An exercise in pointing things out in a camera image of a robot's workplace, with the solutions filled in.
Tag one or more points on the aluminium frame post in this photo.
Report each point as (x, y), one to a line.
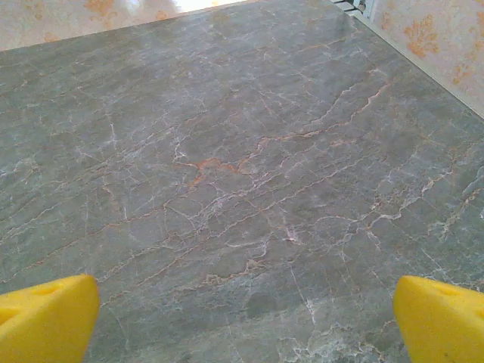
(355, 7)

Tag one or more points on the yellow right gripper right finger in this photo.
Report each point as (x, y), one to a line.
(442, 325)

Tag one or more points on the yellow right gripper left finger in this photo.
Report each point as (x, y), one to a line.
(45, 321)

